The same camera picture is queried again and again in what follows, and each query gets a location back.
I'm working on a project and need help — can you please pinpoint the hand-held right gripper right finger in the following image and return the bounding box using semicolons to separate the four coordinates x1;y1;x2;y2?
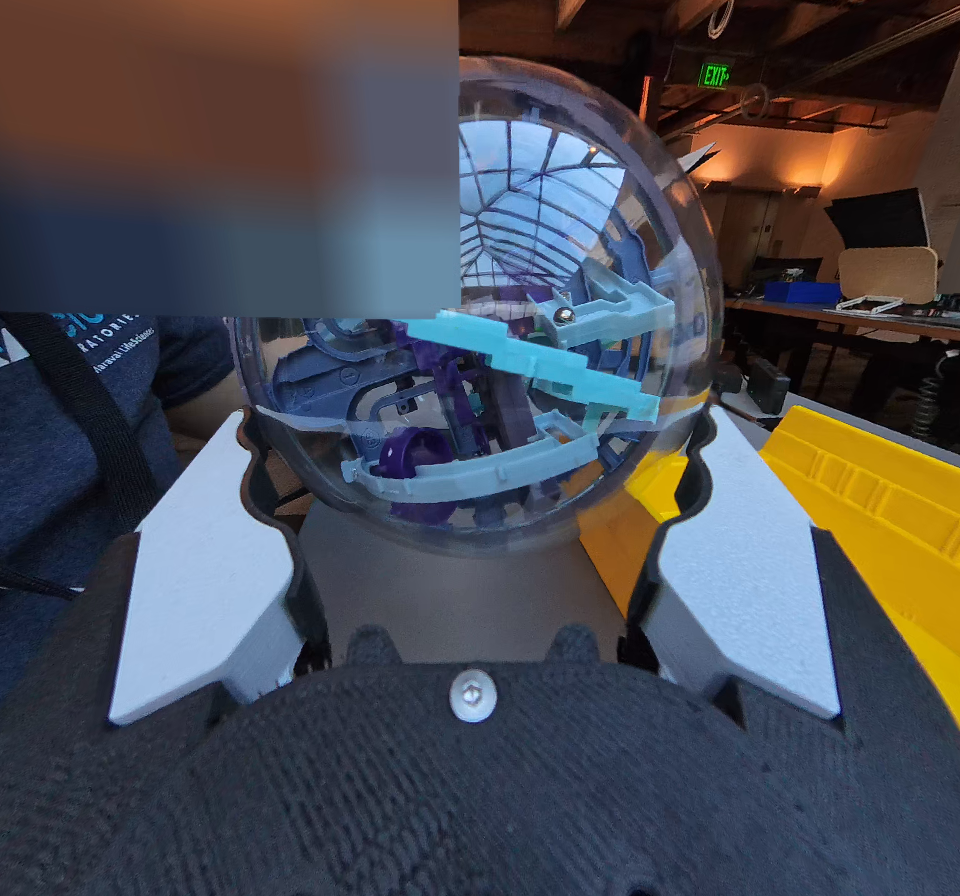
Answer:
617;405;843;722

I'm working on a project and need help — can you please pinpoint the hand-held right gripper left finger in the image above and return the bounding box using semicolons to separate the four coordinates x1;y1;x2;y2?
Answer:
107;407;333;726

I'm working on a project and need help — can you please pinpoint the clear plastic maze ball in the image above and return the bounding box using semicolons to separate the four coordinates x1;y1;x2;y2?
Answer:
228;56;726;561

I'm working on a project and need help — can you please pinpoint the person's left forearm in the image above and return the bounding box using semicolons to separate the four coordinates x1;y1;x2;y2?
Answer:
163;371;252;454

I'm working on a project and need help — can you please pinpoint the yellow plastic bin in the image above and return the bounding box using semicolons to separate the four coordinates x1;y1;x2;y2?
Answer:
577;404;960;728

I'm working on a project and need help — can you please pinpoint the person's torso in blue shirt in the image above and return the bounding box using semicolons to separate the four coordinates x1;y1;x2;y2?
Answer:
0;313;241;694

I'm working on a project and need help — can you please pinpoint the black box device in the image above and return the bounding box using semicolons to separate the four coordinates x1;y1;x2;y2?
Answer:
748;358;791;414

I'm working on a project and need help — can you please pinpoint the long work desk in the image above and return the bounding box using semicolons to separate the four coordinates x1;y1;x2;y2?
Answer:
723;294;960;402

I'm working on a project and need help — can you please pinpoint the blue storage box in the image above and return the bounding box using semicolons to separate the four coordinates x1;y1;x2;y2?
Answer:
765;281;843;305

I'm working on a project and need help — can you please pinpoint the black flat panel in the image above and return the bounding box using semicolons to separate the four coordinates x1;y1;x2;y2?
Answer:
823;188;932;251

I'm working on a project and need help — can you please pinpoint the black shoulder strap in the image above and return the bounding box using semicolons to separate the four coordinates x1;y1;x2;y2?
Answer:
0;313;164;534

